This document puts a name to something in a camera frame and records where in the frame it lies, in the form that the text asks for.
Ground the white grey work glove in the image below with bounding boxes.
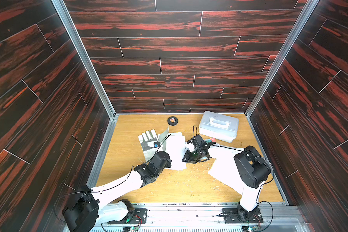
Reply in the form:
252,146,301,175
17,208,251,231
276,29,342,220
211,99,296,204
138,130,162,161

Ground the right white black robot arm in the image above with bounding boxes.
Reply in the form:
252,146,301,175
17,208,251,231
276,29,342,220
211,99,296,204
182,134,272,222

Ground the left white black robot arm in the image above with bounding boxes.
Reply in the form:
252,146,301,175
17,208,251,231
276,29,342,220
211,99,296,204
62,151,172,232

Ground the white plastic storage box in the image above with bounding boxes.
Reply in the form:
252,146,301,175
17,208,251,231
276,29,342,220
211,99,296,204
199,111,239,143

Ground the small teal cover notebook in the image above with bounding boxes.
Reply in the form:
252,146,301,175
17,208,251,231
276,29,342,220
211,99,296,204
205,138,220,147

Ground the black tape roll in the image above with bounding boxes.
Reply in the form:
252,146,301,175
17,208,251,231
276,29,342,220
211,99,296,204
167,116,178,126

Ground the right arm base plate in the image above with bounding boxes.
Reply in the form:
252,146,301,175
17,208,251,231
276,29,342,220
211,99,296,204
219,206,264,224

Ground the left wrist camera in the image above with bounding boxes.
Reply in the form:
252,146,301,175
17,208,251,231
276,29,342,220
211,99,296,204
153,141,160,149

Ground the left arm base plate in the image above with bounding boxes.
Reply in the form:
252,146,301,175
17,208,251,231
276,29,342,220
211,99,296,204
107,208,148,225

